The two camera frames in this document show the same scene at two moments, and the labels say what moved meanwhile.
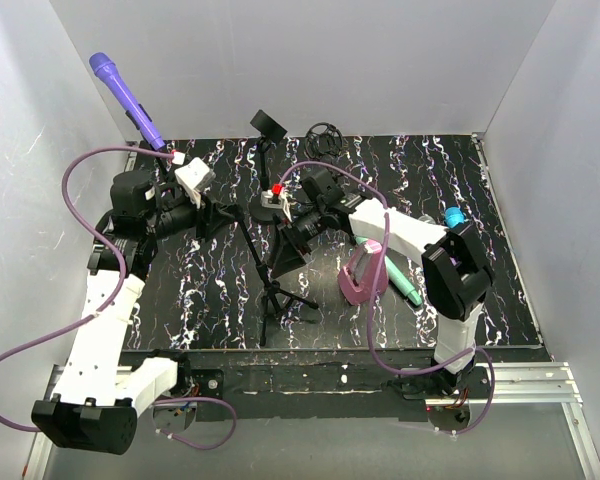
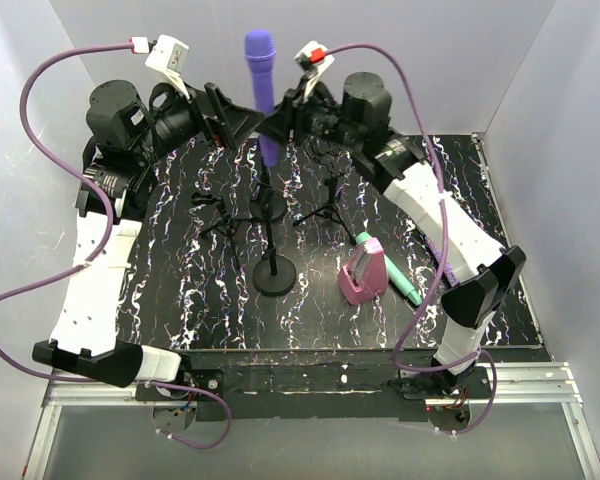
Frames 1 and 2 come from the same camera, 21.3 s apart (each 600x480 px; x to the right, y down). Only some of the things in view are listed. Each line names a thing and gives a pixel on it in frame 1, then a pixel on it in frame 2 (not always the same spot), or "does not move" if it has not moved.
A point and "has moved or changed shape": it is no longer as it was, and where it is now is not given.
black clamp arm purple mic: x=160 y=165 -> x=275 y=274
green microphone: x=400 y=281 does not move
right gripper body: x=298 y=235 -> x=299 y=111
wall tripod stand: x=274 y=292 has moved or changed shape
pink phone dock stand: x=356 y=279 does not move
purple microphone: x=104 y=63 -> x=260 y=52
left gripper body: x=203 y=218 -> x=214 y=124
